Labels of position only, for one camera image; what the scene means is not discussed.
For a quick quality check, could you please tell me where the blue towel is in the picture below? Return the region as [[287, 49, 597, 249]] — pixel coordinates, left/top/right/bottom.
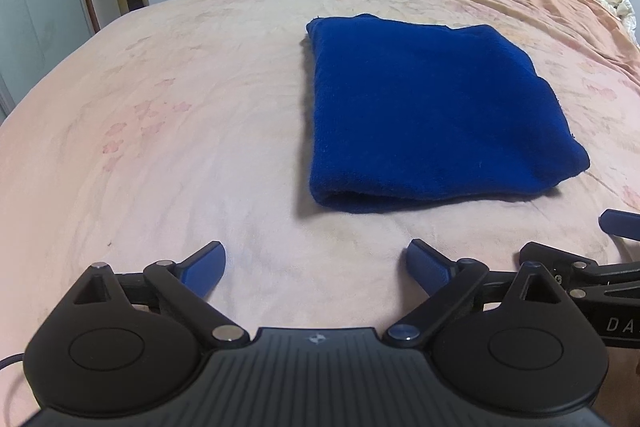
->
[[304, 13, 591, 214]]

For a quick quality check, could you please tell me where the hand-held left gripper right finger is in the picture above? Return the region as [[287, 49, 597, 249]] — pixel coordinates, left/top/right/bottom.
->
[[384, 238, 565, 351]]

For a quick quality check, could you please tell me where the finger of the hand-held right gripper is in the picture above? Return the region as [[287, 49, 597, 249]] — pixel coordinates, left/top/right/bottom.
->
[[598, 208, 640, 242], [518, 242, 602, 289]]

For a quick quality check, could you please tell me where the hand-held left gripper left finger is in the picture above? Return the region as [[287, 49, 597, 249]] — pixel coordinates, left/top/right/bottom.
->
[[72, 240, 251, 351]]

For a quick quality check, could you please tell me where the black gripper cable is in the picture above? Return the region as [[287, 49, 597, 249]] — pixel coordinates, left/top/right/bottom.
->
[[0, 353, 27, 427]]

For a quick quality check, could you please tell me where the pink floral bed sheet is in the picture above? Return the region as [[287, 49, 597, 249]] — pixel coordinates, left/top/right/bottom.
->
[[0, 0, 640, 427]]

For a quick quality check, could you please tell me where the white quilted cloth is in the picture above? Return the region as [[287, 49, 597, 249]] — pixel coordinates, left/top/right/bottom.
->
[[593, 0, 640, 48]]

